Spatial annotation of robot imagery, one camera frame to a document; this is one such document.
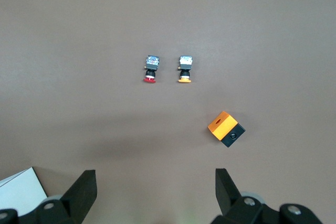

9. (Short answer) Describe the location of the yellow push button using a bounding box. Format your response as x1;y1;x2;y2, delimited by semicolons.
176;55;194;84

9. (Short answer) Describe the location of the white drawer cabinet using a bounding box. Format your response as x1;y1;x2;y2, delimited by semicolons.
0;166;48;217

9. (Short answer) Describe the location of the red push button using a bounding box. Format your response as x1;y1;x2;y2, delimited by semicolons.
142;55;161;84

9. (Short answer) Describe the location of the orange and black button box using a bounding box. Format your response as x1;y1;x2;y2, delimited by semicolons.
207;111;247;148

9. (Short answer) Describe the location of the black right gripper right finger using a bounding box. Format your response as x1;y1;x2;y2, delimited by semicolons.
215;168;242;216

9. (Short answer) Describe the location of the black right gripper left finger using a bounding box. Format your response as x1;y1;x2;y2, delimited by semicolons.
60;169;98;224

